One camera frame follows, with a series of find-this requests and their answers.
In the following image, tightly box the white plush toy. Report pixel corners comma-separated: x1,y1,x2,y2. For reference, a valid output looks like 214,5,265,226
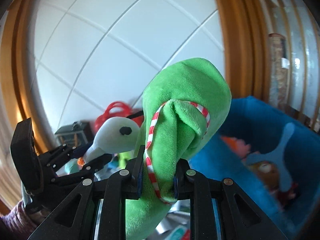
83,116,140,163

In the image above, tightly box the green plush toy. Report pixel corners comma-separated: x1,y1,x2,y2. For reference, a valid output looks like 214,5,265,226
126,58,232,239

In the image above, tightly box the purple sleeve forearm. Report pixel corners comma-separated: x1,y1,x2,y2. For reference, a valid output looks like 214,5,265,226
0,200,39,240

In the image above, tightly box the dark gift box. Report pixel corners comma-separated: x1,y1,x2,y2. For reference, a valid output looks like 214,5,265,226
55,121,94,147

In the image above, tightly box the red toy suitcase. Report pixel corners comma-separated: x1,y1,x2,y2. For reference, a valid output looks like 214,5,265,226
94,101,144,133

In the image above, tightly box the blue fabric storage bin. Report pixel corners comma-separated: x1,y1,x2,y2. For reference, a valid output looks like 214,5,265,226
190,97,319,239

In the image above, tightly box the rolled patterned paper tube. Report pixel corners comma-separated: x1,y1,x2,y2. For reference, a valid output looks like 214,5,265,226
268,33,290,111

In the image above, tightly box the wooden slat glass partition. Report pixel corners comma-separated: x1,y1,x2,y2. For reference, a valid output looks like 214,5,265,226
264,0,319,133

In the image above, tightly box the brown wooden door frame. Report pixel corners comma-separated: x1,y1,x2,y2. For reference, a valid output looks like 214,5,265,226
216,0,271,102

